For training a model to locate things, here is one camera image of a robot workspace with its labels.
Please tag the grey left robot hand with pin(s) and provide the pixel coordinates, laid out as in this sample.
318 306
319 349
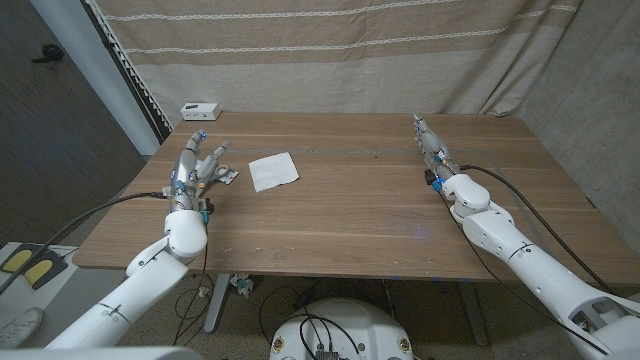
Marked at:
185 175

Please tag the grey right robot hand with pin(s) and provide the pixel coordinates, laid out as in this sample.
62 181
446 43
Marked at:
437 155

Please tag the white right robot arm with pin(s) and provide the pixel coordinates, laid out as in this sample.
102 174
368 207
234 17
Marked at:
540 275

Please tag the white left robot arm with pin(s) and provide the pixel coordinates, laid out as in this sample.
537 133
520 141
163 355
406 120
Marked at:
150 280

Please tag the white toothpaste tube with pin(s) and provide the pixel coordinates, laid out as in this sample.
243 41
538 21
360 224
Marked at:
231 176

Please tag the white paper tissue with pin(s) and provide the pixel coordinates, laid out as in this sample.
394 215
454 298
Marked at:
274 171

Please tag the white power strip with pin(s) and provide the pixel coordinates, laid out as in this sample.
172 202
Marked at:
201 111

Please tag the black strip with zigzag trim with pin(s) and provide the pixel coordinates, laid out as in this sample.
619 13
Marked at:
132 77

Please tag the small white floor scrap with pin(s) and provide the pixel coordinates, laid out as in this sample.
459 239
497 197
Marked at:
203 291

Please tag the crumpled blue white scrap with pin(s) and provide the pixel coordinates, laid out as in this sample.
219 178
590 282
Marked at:
242 285

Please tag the dark grey door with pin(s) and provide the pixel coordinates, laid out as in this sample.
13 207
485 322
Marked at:
60 150

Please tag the grey metal table leg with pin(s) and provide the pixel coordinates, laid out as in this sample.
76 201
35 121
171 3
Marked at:
474 315
217 300

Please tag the beige striped curtain backdrop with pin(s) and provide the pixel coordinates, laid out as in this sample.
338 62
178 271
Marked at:
325 75

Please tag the black yellow foot pedal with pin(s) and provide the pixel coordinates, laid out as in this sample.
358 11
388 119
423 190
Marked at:
17 260
42 270

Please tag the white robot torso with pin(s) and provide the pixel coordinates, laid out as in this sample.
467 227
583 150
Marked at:
345 325

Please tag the white robot chest panel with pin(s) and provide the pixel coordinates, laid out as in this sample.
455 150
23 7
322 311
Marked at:
100 354

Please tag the white floor platform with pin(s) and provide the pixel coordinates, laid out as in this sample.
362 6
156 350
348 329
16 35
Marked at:
30 300

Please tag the white shoe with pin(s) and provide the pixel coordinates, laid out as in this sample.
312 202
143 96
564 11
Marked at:
22 327

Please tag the black torso connector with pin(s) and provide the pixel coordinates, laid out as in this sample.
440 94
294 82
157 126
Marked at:
327 356

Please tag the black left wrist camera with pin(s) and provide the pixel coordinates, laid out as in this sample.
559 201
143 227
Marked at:
208 206

